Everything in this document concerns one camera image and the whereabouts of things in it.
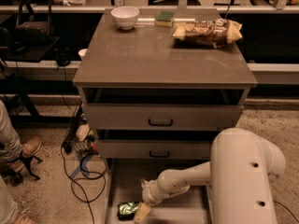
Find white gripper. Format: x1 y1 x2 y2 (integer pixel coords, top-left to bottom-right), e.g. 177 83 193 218
134 178 164 224

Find crushed green can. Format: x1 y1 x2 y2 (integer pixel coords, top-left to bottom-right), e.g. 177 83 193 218
117 202 139 220

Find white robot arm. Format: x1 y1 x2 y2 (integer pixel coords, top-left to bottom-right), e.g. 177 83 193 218
134 128 286 224

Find bottom grey drawer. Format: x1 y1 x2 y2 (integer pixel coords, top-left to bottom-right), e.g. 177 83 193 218
102 159 214 224

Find grey drawer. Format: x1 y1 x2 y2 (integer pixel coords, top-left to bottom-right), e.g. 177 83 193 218
102 159 214 224
82 104 244 131
96 130 220 160

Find middle grey drawer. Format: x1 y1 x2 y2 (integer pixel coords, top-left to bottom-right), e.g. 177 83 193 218
96 130 220 160

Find top grey drawer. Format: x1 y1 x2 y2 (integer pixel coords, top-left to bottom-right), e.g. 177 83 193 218
82 104 244 131

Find grey drawer cabinet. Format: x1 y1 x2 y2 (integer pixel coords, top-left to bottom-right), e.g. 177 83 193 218
72 8 258 133

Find tan shoe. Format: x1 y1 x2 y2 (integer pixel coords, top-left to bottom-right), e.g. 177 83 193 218
21 136 42 158
10 212 36 224

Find black tripod stand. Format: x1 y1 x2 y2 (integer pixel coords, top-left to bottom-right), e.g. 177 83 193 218
0 144 42 180

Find person leg light trousers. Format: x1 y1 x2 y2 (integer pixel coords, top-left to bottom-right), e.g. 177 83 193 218
0 101 22 166

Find small white cup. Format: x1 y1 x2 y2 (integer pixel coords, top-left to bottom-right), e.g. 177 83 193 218
78 49 87 59

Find black headphones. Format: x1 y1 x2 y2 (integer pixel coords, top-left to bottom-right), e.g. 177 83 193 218
54 48 71 67

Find brown snack bag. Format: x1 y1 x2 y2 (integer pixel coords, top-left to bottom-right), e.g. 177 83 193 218
172 19 242 49

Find green yellow sponge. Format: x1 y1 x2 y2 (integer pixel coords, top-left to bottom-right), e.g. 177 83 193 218
155 11 175 27

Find white ceramic bowl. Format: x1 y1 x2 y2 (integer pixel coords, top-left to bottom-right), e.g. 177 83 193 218
111 6 139 30

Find black bag on shelf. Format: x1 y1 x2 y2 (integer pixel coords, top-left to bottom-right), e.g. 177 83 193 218
14 0 53 46

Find black floor cable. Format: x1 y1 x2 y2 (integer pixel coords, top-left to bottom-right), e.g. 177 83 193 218
60 140 107 224

